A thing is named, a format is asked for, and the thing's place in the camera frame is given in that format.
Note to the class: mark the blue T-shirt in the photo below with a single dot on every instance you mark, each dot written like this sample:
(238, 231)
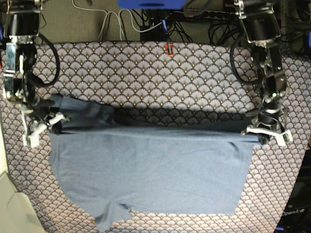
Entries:
(109, 164)

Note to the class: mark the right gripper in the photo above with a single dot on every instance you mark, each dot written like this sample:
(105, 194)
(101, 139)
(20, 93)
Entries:
(38, 118)

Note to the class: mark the red table clamp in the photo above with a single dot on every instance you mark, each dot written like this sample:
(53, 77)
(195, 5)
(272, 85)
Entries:
(169, 49)

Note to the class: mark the black power strip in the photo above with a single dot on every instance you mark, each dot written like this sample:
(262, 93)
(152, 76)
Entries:
(210, 15)

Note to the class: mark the fan-patterned tablecloth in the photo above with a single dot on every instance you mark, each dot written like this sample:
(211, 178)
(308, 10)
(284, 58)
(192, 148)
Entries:
(194, 85)

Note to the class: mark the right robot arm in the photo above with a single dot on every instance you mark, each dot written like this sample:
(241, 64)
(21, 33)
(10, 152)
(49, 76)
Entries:
(20, 32)

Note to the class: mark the black OpenArm box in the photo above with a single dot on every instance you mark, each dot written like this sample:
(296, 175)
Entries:
(296, 217)

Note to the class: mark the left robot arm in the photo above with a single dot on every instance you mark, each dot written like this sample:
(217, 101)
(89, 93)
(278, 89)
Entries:
(261, 31)

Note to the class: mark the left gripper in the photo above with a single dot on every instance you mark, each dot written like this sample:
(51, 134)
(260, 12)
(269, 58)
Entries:
(267, 127)

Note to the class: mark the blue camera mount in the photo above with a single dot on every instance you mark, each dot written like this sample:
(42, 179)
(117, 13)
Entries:
(151, 4)

